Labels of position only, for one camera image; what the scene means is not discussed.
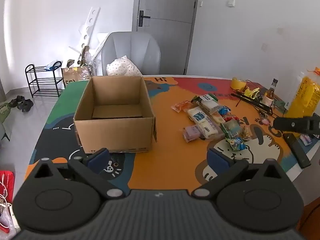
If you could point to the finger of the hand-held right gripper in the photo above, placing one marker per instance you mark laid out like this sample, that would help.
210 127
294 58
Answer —
292 124

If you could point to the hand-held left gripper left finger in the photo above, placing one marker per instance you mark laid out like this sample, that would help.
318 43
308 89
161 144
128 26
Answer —
98 161

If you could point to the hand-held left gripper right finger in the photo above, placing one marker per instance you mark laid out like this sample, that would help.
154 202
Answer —
218 162

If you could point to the orange rice cracker packet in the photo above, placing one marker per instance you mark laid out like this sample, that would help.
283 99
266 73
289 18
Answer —
181 105

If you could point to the small pale packet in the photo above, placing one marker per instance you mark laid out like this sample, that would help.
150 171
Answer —
306 139

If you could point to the green circuit board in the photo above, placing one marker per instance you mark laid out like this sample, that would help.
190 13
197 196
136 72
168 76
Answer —
279 104

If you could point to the blue green snack packet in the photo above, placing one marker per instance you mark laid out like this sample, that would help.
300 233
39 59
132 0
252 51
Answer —
236 143

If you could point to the yellow plastic bag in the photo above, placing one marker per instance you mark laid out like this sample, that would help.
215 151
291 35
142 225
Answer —
306 95

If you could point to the large white snack packet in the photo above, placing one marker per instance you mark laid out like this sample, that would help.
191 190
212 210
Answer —
210 128

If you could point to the amber glass bottle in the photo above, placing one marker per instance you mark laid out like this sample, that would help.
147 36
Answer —
269 97

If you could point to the purple snack packet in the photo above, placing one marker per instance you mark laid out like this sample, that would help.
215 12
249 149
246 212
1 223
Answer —
191 133

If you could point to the pale yellow snack packet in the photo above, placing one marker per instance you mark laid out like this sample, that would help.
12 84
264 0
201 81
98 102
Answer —
217 118

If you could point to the black folded tripod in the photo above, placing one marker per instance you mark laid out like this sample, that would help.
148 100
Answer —
250 100

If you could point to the cartoon printed table mat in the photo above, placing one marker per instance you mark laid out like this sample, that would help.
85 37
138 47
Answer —
170 155

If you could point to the white blue snack packet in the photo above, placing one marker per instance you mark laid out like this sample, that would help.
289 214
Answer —
197 116

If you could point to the small blue snack packet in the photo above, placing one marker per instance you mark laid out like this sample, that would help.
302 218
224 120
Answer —
223 110

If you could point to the yellow clip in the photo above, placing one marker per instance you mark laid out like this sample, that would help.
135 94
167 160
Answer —
251 91

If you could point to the green white snack packet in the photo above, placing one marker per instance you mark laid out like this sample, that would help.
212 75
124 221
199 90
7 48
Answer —
207 102

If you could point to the yellow tape roll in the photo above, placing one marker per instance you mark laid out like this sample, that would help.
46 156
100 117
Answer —
237 83

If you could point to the brown printed cardboard box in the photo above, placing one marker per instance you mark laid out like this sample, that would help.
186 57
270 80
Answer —
72 76

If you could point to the dark sandal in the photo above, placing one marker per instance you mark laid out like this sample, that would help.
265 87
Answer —
25 105
15 101

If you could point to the red bag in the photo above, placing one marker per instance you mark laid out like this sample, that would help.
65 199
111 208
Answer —
7 182

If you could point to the white dotted pillow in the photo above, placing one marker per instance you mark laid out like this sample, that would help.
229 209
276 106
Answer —
122 67

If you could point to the clear plastic wrap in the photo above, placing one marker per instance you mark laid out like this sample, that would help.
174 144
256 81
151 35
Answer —
88 62

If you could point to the black shoe rack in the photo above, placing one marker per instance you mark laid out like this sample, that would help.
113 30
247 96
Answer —
37 80

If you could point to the blue slipper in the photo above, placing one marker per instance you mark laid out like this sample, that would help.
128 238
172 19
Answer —
53 66

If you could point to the grey armchair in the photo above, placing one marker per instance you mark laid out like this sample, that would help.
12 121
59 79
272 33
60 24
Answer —
140 47

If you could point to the grey door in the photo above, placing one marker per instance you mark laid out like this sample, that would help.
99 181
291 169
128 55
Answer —
170 42

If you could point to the white foam board with holes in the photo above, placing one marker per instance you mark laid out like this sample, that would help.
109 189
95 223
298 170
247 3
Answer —
87 30

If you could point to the white light switch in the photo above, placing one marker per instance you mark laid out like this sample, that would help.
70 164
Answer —
230 2

